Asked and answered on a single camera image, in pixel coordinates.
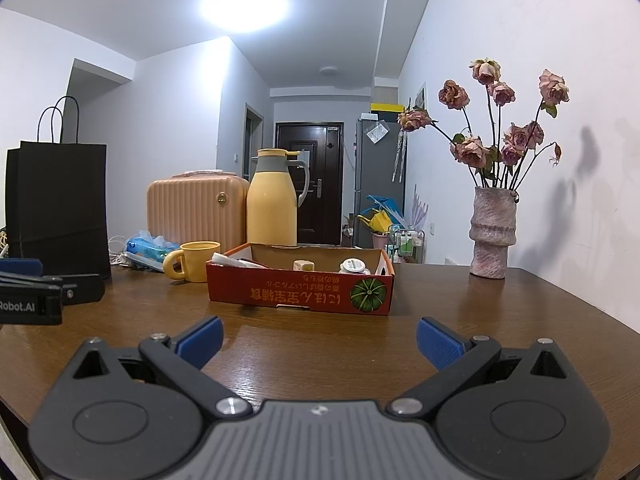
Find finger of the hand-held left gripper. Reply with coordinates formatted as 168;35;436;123
0;271;106;307
0;258;44;277

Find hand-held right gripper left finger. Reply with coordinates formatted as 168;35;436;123
70;316;253;418

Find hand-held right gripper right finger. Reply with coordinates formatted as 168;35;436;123
387;316;583;417

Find red cardboard box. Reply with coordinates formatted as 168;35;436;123
206;242;396;317

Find black monitor edge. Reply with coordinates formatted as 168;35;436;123
4;95;112;281

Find blue tissue pack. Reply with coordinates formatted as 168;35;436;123
125;230;181;266

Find yellow mug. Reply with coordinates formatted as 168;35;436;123
162;241;222;282

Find pink ceramic vase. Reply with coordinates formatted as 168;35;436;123
469;186;520;279

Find pink ribbed suitcase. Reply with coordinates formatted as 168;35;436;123
146;170;251;253

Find yellow plastic watering can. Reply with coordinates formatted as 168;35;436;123
356;210;392;233

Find yellow thermos jug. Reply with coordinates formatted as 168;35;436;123
246;148;311;247

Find grey fridge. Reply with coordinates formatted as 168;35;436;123
355;116;407;250

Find dark brown entrance door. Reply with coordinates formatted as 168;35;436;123
275;121;346;247

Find bunch of dried pink roses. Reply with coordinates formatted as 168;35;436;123
397;57;571;191

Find grey interior door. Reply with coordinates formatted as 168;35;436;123
244;102;264;181

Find bright ceiling light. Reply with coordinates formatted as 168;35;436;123
200;0;291;33

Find white cables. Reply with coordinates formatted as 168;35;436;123
107;235;132;266

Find wire rack cart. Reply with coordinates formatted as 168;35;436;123
387;227;426;264

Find blue plastic frame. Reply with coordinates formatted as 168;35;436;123
366;194;405;223

